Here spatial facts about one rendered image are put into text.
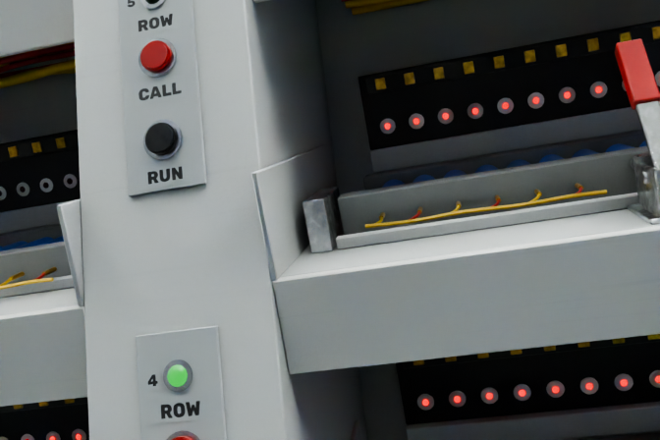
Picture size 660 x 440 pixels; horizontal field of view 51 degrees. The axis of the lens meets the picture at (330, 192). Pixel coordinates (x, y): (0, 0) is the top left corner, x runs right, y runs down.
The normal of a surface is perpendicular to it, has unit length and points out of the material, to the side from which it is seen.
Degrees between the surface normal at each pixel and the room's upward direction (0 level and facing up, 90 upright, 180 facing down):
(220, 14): 90
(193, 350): 90
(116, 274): 90
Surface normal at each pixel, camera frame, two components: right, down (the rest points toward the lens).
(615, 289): -0.16, 0.14
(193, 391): -0.21, -0.18
